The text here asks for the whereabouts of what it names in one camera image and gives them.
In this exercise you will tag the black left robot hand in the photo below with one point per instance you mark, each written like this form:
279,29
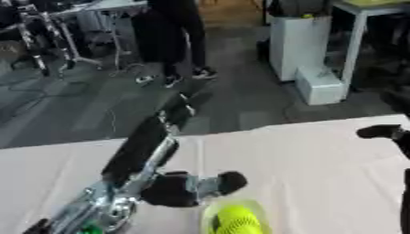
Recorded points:
140,146

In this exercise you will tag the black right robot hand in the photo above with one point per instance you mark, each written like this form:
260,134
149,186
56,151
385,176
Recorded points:
379,131

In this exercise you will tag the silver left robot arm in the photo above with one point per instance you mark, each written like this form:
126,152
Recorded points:
101,207

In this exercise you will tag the white box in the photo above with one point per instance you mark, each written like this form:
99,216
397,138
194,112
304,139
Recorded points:
320,87

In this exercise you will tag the person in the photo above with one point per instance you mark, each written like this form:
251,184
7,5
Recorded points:
171,33

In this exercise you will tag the white cabinet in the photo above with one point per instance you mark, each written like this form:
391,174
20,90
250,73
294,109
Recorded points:
296,45

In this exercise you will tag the yellow-green ribbed toy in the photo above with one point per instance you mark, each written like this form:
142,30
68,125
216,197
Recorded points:
237,219

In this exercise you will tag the small yellow ball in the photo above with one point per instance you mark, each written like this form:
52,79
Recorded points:
307,15

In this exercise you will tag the white desk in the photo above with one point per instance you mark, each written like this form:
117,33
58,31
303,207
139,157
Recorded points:
114,9

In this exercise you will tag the metal frame stand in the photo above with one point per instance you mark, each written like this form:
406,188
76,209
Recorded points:
45,36

